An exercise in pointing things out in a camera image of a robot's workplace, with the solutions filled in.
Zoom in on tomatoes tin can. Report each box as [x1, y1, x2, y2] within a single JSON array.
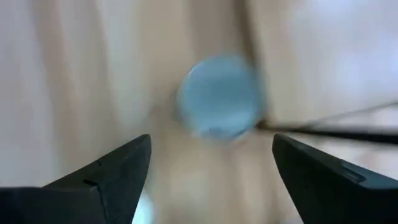
[[175, 53, 267, 143]]

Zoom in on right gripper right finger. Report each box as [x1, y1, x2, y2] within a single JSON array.
[[272, 133, 398, 224]]

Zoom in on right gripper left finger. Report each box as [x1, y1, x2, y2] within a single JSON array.
[[0, 133, 152, 224]]

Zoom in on black-framed wooden shelf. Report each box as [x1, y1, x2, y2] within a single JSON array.
[[234, 0, 398, 146]]

